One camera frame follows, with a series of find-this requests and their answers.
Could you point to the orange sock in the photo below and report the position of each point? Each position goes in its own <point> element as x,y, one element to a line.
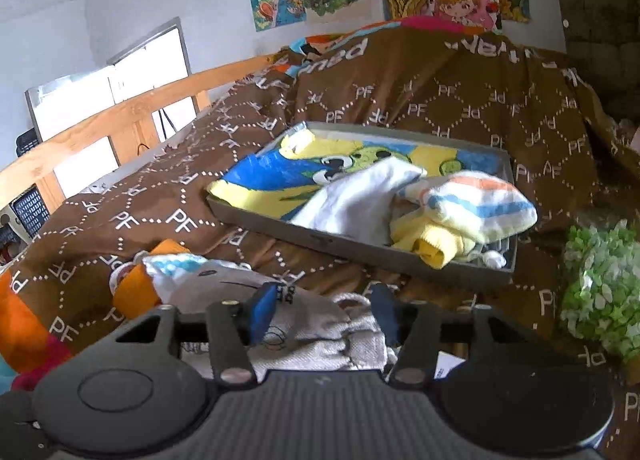
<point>131,292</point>

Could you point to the black plastic crate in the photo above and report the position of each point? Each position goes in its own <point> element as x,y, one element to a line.
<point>30,210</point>

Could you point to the pastel striped sock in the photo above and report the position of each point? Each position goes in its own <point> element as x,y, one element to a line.
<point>480,205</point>

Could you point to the window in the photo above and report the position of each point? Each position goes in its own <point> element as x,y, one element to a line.
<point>75,99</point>

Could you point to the wooden bed rail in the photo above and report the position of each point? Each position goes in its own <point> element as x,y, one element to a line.
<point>125,109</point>

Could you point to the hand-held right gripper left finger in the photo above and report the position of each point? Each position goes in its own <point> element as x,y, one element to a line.
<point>262,312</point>

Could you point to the pink garment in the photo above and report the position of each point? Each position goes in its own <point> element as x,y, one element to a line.
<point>636,139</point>

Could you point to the white cloth blue stripes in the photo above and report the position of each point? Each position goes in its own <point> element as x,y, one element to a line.
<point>170,267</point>

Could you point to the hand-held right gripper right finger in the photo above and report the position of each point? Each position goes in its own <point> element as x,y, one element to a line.
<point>382,311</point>

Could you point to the brown printed blanket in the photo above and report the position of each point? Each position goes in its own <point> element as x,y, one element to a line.
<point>425,99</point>

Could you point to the yellow sock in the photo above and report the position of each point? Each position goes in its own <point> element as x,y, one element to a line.
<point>440,245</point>

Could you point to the grey white sock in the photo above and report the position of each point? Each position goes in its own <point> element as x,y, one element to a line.
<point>310,325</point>

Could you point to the olive puffer jacket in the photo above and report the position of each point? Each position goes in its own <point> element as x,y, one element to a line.
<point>595,4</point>

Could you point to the grey tray with cartoon picture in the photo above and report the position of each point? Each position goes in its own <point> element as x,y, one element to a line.
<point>260,179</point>

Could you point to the small white box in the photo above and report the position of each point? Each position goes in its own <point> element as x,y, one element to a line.
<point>446,366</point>

